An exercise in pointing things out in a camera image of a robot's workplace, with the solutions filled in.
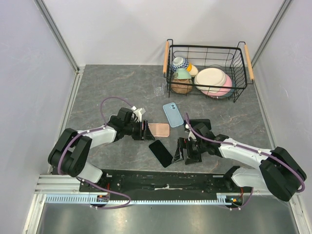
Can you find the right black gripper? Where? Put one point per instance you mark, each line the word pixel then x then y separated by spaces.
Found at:
pixel 191 158

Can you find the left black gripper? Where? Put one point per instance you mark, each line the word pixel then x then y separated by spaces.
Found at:
pixel 146 134

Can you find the pink phone case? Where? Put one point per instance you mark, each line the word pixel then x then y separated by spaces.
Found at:
pixel 159 129

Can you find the black phone front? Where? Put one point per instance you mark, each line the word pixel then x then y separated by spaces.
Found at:
pixel 161 153

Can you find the phone with blue edge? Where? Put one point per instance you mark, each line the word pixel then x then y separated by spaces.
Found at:
pixel 196 123

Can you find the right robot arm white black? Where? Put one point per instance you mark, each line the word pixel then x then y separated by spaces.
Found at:
pixel 273 170

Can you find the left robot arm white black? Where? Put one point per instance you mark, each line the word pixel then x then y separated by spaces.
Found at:
pixel 70 153

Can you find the light blue phone case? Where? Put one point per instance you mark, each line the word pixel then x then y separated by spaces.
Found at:
pixel 173 115

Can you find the clear glass cup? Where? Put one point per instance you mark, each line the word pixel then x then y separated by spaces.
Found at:
pixel 159 85

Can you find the brown bowl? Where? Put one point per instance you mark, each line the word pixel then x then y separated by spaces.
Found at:
pixel 181 86

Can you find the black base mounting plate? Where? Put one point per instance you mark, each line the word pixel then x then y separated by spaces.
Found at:
pixel 124 181

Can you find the mint green bowl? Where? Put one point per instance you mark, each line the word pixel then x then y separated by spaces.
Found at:
pixel 181 73

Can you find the pink plate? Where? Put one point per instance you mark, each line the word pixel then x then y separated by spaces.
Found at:
pixel 222 91

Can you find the blue white patterned bowl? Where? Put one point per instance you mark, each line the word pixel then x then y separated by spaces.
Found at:
pixel 180 62

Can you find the yellow white bowl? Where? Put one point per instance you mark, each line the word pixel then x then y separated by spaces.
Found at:
pixel 192 70

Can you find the cream plate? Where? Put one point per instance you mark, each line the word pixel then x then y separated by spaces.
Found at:
pixel 210 78

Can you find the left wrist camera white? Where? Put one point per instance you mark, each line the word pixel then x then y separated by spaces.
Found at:
pixel 139 112

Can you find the black wire dish basket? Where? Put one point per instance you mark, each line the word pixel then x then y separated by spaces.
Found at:
pixel 234 61

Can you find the blue slotted cable duct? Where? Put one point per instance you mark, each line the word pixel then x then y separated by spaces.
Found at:
pixel 97 200

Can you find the aluminium frame rail front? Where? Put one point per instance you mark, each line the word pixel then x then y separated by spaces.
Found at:
pixel 57 184

